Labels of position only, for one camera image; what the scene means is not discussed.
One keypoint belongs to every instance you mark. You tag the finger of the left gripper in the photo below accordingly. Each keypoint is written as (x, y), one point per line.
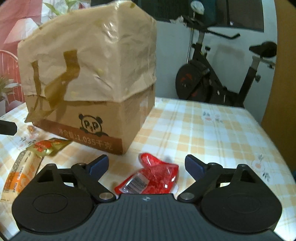
(7, 128)

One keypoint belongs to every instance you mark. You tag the orange plaid tablecloth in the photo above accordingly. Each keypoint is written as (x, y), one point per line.
(173, 129)

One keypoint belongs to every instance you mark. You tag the orange long snack packet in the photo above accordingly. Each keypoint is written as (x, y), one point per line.
(23, 171)

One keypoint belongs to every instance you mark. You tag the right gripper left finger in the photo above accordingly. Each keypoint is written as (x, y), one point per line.
(76, 185)

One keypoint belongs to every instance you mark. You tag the dark window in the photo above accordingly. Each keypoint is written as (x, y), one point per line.
(242, 14)

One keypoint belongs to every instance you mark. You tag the black exercise bike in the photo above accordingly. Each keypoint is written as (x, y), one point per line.
(229, 66)

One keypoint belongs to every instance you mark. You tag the red candy packet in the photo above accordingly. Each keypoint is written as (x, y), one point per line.
(156, 177)

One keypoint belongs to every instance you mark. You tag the red yellow snack packet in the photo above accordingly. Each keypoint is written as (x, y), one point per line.
(48, 147)

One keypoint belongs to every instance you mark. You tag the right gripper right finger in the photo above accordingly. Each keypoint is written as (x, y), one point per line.
(209, 177)

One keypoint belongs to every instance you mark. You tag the taped cardboard box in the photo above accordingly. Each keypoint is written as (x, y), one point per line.
(89, 75)

